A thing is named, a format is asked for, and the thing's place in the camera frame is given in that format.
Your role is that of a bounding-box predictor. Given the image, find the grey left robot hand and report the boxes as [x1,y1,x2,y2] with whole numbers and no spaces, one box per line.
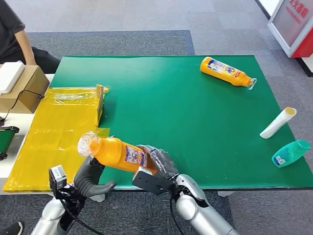
[72,157,117,199]

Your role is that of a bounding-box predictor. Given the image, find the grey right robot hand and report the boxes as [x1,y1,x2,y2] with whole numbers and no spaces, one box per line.
[136,144,180,180]

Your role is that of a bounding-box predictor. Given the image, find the orange bottle with clear cap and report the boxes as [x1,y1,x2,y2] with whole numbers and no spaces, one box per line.
[199,56,258,91]
[77,131,158,176]

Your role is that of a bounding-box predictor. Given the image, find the white tube bottle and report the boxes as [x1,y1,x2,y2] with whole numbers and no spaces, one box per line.
[259,107,297,140]

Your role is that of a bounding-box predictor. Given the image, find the teal bottle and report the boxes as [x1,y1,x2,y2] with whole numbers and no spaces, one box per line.
[272,139,312,168]

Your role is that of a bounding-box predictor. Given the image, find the green table mat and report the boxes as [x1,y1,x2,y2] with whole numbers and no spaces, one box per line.
[50,54,313,191]

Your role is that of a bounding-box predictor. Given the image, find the yellow taped cardboard sheet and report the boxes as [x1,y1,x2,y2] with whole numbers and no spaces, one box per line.
[2,84,111,193]

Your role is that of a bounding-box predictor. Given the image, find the person's black shoe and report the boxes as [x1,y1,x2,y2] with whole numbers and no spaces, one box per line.
[0,221,24,235]

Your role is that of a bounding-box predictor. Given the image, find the green black bin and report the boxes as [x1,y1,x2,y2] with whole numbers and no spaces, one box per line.
[0,125,20,162]

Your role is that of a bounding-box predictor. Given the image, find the brown cardboard box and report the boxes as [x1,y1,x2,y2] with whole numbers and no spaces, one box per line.
[0,64,51,115]

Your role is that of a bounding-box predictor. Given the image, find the white flat device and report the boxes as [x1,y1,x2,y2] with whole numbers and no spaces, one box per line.
[0,61,26,95]

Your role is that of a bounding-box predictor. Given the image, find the person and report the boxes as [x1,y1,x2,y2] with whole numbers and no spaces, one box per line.
[0,0,61,74]

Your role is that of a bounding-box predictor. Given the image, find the white red sign stand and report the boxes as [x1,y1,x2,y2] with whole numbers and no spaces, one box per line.
[267,0,313,59]

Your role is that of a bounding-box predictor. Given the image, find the black right wrist bracket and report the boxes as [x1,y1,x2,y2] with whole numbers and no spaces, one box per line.
[132,166,177,196]

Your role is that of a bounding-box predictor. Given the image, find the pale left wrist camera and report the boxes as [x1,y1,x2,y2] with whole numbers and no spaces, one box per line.
[48,165,67,191]

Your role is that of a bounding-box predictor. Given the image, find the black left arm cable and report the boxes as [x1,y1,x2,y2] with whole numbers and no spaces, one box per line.
[59,196,106,235]

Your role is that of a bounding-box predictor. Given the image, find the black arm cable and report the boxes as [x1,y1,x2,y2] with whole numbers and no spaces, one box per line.
[59,196,106,235]
[169,194,184,235]

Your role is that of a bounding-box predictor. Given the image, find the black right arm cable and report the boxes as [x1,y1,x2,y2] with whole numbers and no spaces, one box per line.
[169,194,184,235]

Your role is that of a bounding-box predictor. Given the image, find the thin black cable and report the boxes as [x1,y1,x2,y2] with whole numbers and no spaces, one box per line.
[0,89,45,128]

